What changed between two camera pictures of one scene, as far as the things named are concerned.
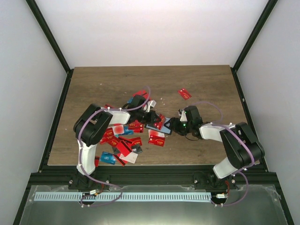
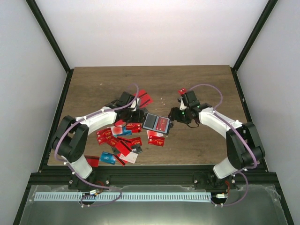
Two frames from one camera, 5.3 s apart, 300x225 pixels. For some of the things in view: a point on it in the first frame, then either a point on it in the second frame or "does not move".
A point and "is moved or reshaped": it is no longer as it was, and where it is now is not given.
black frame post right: x=254 y=34 does not move
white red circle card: x=118 y=129 does not move
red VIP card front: x=160 y=122 is moved or reshaped
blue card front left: x=108 y=158 does not move
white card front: x=131 y=157 does not move
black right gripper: x=174 y=126 -> x=175 y=116
